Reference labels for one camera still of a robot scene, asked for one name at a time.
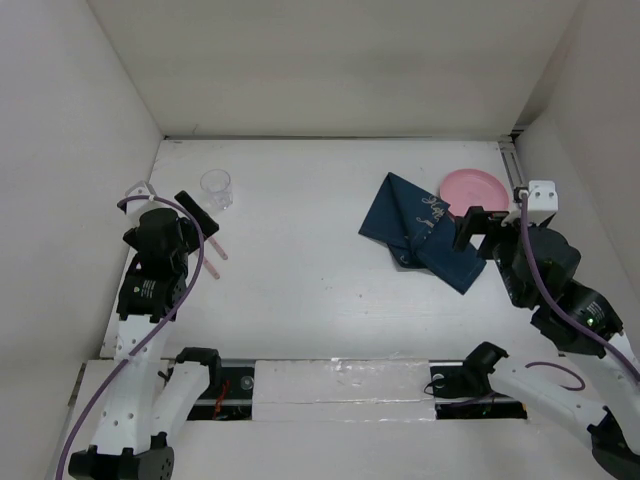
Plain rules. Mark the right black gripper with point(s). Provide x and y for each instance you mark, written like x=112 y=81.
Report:
x=476 y=220

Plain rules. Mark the pink handled fork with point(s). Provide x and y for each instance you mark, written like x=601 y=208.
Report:
x=210 y=268

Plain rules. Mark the pink handled knife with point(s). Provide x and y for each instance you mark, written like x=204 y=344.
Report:
x=218 y=248

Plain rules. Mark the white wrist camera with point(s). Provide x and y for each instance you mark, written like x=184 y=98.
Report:
x=542 y=198
x=141 y=188

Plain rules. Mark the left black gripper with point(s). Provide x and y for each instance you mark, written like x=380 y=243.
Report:
x=207 y=226

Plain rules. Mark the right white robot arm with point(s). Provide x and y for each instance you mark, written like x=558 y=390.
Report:
x=583 y=326

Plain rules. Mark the aluminium rail right wall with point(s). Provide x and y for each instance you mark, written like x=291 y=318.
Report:
x=511 y=162

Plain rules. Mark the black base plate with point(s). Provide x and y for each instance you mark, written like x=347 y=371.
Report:
x=232 y=399
x=456 y=398

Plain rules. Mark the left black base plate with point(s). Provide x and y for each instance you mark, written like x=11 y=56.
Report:
x=232 y=399

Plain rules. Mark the clear drinking glass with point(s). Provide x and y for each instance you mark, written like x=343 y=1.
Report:
x=217 y=186

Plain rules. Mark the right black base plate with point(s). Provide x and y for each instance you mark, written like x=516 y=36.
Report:
x=456 y=398

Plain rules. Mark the pink plastic plate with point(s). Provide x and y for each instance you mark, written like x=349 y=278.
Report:
x=466 y=188

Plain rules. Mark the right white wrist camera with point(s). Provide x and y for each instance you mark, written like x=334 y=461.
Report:
x=542 y=198

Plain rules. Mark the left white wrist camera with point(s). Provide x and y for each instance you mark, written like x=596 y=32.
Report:
x=141 y=188

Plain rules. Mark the navy fish placemat cloth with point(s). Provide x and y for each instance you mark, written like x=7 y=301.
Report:
x=419 y=231

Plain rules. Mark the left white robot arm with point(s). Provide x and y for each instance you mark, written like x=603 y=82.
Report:
x=126 y=429

